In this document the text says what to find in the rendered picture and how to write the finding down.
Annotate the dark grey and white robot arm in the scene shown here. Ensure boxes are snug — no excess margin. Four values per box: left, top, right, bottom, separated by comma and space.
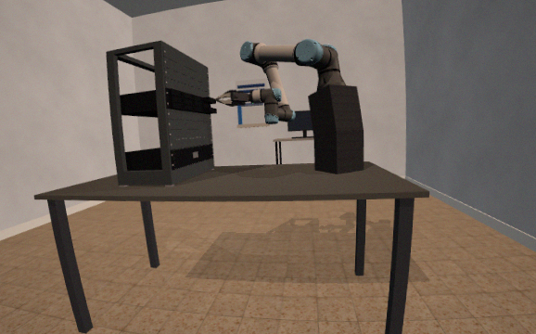
240, 39, 346, 124

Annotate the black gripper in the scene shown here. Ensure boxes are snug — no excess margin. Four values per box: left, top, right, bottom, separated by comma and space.
215, 90, 254, 107

